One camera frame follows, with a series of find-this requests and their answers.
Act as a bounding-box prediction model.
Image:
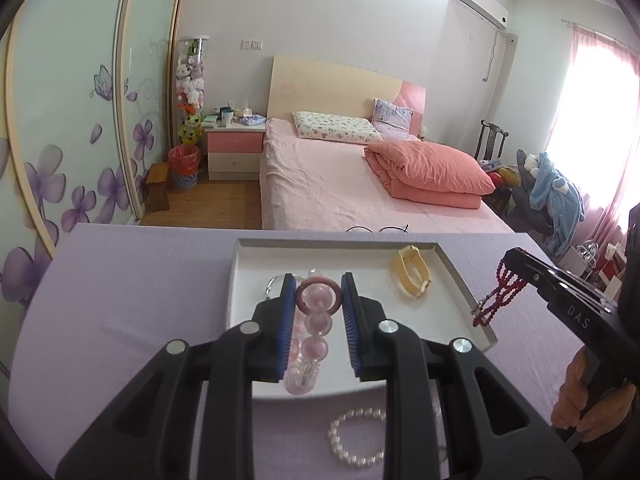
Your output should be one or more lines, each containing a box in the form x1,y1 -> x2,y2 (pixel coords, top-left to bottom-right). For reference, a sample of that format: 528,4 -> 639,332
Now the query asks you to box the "white wire rack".
572,240 -> 601,273

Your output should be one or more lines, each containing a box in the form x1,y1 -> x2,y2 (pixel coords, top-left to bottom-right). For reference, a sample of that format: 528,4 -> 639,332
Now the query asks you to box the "cream pink headboard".
266,56 -> 427,138

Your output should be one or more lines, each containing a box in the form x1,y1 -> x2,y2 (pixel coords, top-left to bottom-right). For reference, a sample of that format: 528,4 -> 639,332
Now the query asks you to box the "clear plush toy tube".
172,35 -> 210,148

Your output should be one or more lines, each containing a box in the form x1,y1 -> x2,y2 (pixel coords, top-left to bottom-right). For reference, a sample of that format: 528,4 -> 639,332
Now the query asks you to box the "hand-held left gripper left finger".
55,272 -> 301,480

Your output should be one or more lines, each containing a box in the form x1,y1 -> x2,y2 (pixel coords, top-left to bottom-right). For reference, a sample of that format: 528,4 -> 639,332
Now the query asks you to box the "white air conditioner pipe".
482,27 -> 501,83

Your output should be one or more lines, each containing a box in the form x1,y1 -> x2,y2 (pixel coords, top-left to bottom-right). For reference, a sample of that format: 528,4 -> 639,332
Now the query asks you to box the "grey office chair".
510,150 -> 556,241

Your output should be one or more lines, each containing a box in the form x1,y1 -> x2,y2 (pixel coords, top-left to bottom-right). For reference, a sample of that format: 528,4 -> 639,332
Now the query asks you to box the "dark wooden chair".
472,120 -> 510,166

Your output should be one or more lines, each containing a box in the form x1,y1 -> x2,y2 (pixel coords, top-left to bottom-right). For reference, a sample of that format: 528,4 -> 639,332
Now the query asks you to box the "white air conditioner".
448,0 -> 509,31

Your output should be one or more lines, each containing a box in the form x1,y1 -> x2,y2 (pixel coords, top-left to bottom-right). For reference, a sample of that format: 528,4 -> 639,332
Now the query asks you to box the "person's right hand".
550,347 -> 632,443

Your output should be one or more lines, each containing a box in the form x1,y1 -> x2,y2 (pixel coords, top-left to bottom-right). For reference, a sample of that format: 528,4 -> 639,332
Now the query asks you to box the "pink bed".
260,117 -> 516,233

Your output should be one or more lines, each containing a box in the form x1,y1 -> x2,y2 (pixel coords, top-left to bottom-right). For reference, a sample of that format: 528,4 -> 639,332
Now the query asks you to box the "white pearl bracelet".
327,407 -> 388,470

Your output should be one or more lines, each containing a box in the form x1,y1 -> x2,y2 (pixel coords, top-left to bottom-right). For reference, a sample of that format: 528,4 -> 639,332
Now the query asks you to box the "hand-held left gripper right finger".
341,272 -> 583,480

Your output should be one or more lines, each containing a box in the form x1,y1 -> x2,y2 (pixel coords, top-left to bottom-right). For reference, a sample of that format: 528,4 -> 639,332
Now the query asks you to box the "white floral pillow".
291,111 -> 383,146

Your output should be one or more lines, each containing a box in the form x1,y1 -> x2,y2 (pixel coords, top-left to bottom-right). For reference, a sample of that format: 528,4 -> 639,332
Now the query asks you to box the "pink white nightstand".
204,125 -> 266,182

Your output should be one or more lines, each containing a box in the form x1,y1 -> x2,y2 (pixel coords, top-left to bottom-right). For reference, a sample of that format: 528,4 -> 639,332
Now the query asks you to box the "black cable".
345,224 -> 412,234

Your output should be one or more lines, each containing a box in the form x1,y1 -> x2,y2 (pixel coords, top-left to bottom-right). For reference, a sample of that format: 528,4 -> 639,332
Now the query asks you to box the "blue plush robe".
529,152 -> 587,256

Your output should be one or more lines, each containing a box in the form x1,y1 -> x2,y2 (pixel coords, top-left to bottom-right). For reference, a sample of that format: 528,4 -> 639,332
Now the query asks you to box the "colourful plush toy pile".
482,160 -> 521,191

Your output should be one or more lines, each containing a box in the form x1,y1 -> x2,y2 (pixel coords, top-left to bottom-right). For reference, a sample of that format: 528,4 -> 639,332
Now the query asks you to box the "pink curtain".
542,25 -> 640,261

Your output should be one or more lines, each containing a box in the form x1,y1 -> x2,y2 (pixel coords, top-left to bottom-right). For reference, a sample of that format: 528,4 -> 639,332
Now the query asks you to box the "purple pillow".
371,98 -> 416,142

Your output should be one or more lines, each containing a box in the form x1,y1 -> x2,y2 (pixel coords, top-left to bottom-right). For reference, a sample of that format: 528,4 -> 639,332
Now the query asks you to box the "pink bead bracelet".
284,275 -> 343,395

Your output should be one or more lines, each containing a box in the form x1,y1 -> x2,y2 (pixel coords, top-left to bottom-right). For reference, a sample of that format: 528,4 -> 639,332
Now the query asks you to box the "red trash bin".
167,145 -> 202,190

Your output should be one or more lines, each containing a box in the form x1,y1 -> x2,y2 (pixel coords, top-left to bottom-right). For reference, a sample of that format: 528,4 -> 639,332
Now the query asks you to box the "floral sliding wardrobe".
0,0 -> 193,376

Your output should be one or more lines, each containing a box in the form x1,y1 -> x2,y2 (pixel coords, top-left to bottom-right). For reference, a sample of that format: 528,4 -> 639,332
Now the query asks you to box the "dark red bead bracelet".
472,257 -> 528,328

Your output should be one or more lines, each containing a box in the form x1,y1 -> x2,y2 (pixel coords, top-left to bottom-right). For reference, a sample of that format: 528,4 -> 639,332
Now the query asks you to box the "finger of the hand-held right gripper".
501,246 -> 556,306

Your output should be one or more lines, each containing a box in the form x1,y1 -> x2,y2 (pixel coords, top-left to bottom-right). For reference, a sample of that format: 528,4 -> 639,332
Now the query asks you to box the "small wooden stool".
142,162 -> 172,212

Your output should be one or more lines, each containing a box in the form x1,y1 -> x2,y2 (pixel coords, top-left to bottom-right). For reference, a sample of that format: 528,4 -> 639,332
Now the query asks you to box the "yellow bangle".
390,244 -> 433,300

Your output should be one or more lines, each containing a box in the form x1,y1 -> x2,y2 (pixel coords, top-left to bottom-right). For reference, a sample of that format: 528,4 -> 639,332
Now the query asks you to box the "white tray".
226,237 -> 499,403

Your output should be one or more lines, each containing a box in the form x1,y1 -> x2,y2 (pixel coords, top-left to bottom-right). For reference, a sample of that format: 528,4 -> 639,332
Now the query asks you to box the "folded pink quilt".
363,139 -> 497,211

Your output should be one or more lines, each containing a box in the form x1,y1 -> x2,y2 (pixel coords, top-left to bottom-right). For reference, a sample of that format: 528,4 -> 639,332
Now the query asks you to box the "silver bangle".
264,274 -> 288,303

